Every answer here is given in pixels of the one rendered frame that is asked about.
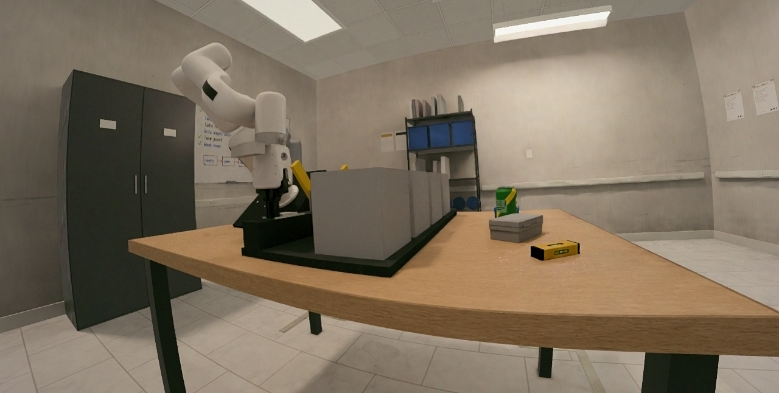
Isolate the green drink can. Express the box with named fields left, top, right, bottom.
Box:
left=496, top=186, right=518, bottom=218

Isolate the yellow pocket level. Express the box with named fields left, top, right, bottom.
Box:
left=531, top=240, right=580, bottom=261

